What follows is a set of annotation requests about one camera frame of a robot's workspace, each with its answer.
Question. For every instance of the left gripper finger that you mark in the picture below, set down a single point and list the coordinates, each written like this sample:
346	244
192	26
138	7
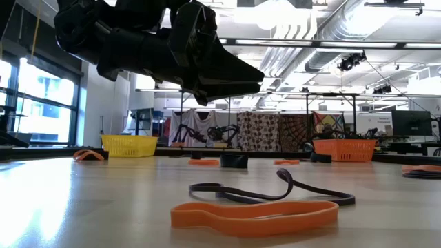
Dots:
213	91
220	65

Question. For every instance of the yellow plastic basket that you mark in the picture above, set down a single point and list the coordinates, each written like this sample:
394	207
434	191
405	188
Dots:
129	146

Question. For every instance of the black background robot arm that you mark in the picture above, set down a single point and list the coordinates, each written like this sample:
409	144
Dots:
186	132
224	132

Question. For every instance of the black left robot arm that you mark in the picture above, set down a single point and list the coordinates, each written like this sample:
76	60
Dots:
82	24

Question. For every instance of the white hanging cloth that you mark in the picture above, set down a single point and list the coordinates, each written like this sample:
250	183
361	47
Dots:
193	120

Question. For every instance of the black metal rig stand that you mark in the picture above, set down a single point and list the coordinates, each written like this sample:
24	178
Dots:
181	113
354	117

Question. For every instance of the brown dotted hanging cloth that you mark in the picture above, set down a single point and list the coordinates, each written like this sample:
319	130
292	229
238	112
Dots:
258	131

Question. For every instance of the dark mandala hanging cloth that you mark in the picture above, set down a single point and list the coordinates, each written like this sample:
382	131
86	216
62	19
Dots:
294	131

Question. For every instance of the colourful geometric hanging cloth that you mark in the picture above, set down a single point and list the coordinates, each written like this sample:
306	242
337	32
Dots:
329	122

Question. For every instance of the long ceiling light bar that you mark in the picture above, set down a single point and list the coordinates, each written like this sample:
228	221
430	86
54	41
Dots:
344	44

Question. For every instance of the orange plastic basket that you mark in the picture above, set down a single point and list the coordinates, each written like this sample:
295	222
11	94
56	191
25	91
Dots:
344	150

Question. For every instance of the black equipment stand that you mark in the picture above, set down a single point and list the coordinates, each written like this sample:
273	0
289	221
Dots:
10	137

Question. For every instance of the white paper sign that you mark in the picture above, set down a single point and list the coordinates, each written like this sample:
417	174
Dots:
383	120

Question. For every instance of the black aluminium table frame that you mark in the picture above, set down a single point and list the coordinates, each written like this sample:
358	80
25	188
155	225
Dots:
268	154

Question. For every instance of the large window black frame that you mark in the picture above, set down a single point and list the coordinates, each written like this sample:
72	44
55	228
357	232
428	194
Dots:
44	103

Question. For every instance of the black ceiling camera mount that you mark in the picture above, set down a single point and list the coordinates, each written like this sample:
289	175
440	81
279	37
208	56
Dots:
351	61
382	89

